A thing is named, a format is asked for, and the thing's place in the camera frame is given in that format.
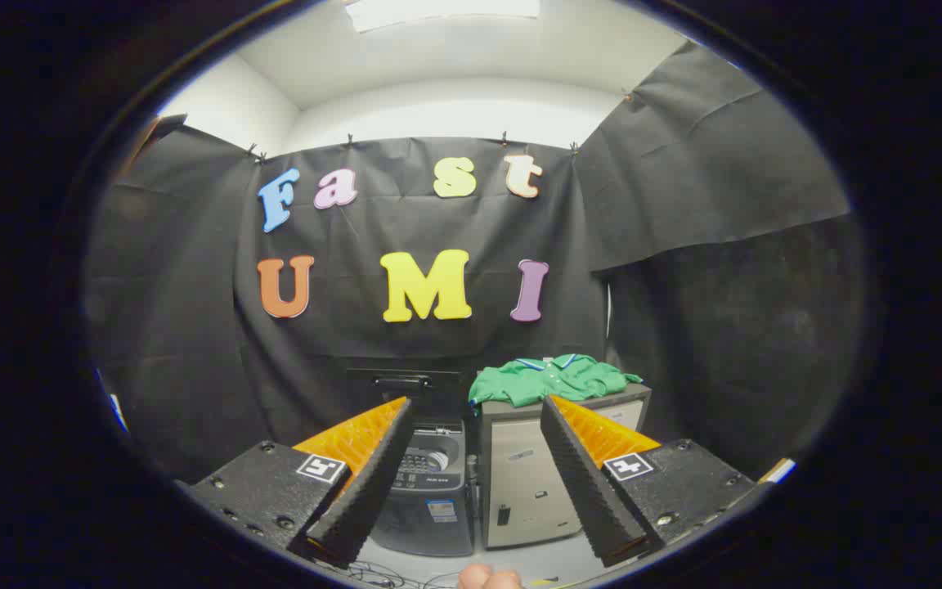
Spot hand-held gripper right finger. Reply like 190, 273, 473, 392
540, 395, 760, 569

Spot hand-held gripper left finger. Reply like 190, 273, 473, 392
179, 397, 415, 569

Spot dark grey washing machine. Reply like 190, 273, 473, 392
346, 368, 476, 559

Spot green polo shirt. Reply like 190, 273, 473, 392
469, 353, 644, 408

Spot grey cabinet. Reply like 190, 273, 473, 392
478, 384, 653, 551

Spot white and blue object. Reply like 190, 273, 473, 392
95, 368, 130, 434

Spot black cables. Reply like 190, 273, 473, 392
307, 556, 460, 589

